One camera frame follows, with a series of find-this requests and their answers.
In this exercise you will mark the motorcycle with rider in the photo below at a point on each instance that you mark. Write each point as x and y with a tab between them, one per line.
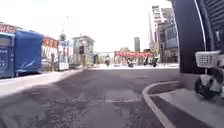
130	62
107	61
154	62

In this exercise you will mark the red banner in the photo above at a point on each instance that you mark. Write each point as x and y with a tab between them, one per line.
133	54

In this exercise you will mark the grey asphalt road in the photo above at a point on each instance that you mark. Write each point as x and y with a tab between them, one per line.
100	86

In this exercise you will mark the distant tower building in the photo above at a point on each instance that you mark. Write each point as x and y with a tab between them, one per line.
137	44

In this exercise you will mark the small gatehouse building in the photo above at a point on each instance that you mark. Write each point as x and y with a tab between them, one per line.
83	50

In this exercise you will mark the pale kerb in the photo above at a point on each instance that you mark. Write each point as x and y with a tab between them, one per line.
150	100

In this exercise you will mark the tall buildings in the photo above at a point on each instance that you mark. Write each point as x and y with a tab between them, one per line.
165	36

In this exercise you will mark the hoarding with red signs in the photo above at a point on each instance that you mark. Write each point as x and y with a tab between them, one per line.
50	42

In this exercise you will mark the grey pavement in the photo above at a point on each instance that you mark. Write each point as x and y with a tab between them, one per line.
196	111

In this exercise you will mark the scooter with white basket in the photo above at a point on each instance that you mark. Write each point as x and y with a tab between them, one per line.
208	84

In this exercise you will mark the blue portable cabin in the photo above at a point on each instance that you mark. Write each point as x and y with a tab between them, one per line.
6	55

